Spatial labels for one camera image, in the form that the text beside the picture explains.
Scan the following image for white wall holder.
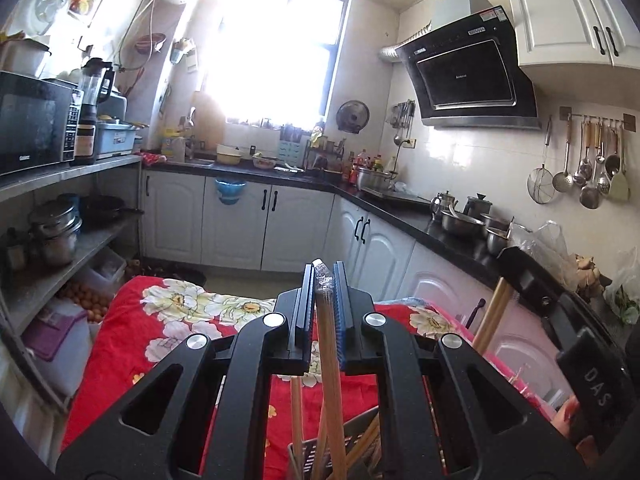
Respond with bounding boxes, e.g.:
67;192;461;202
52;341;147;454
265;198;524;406
169;37;197;64

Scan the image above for metal kitchen shelf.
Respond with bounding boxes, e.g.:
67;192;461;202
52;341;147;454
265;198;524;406
0;153;147;337

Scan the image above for clear plastic bag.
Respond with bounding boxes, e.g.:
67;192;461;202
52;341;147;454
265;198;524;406
509;219;579;292

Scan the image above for kitchen window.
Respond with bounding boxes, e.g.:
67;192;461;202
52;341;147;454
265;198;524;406
204;0;352;129

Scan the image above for stacked steel pots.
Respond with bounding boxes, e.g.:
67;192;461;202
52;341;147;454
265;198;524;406
26;199;84;268

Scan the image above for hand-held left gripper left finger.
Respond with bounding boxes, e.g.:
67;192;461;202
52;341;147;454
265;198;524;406
55;261;319;480

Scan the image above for black microwave oven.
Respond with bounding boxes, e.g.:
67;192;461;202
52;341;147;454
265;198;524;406
0;69;84;178

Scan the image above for small steel ladle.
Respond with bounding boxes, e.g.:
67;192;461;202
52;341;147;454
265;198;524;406
552;119;576;194

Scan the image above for ginger roots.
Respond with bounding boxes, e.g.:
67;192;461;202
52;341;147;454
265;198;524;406
574;253;604;297

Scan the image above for person's right hand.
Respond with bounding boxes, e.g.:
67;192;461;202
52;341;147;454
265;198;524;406
551;395;603;467

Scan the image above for red hanging colander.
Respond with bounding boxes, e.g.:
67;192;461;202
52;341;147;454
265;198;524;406
133;33;168;54

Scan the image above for white bin purple lid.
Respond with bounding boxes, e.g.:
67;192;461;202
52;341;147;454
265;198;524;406
21;296;94;397

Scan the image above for small black fan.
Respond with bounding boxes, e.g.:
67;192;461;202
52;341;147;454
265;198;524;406
335;99;372;136

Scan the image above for black frying pan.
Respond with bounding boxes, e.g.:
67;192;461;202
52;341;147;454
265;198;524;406
79;194;147;227

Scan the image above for wire mesh strainer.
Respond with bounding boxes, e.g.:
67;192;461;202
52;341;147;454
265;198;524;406
527;114;556;205

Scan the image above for red floral tablecloth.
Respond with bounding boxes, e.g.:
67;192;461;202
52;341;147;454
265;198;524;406
59;274;532;480

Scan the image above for black range hood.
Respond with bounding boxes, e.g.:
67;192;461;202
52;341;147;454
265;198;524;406
381;0;544;132

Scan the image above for pale blue knife holder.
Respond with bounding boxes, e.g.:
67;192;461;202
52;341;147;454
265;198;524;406
278;124;307;169

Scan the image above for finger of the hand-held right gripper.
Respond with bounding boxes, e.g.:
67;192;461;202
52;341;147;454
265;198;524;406
496;245;569;319

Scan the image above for clear plastic storage box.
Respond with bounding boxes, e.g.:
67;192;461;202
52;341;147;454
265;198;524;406
81;246;128;297

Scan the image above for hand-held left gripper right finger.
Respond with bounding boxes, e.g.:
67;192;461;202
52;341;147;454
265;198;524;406
333;260;587;480

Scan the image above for cardboard box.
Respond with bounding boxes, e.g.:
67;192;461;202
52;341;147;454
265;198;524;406
0;38;52;79

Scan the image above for black countertop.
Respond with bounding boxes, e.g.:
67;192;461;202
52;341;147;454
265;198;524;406
139;156;640;361

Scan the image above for white upper cabinet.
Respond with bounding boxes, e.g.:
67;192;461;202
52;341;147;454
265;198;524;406
503;0;640;69

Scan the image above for blue hanging basin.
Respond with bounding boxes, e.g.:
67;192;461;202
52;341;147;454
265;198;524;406
214;177;248;208

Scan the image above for steel bowls and pots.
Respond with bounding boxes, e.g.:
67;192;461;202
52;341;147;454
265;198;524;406
439;192;514;257

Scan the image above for wooden cutting board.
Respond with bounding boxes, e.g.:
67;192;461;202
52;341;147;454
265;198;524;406
192;90;227;147

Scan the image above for steel pot with lid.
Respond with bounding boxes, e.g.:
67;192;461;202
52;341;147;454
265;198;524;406
355;165;394;193

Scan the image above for hanging kitchen tools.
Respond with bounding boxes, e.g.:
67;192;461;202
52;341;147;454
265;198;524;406
389;99;418;147

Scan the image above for dark green utensil basket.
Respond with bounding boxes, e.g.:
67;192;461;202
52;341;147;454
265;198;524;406
285;404;442;480

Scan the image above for wall utensil rail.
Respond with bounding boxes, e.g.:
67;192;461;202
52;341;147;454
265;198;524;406
558;105;638;134

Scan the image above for glass pot lid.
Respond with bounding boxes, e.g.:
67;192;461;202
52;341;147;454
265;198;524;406
29;0;72;37

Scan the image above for row of condiment bottles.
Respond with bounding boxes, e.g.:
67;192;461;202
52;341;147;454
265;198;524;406
342;148;399;184

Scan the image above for wooden chopstick pair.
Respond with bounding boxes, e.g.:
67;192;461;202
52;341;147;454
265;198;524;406
289;374;304;480
471;275;513;357
310;258;349;480
311;409;329;480
345;414;382;467

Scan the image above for pale green spatula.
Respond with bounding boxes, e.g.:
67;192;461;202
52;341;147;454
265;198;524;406
607;124;632;204

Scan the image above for black blender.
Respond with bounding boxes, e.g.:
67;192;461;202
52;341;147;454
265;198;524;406
74;57;118;167

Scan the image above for pile of round orange produce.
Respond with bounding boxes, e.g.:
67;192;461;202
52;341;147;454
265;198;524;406
59;279;114;322

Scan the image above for yellow oil jug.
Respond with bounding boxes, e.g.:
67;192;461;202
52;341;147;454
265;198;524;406
160;132;189;163

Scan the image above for large steel ladle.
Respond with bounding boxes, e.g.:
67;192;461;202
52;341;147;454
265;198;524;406
579;120;602;210

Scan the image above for bag of green vegetables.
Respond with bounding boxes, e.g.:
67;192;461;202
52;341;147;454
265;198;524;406
602;246;640;327

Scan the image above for white base cabinets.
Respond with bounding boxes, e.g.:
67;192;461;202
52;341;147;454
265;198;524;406
139;166;563;413

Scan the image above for black dish rack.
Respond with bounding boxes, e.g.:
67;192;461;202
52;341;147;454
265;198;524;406
305;134;347;177

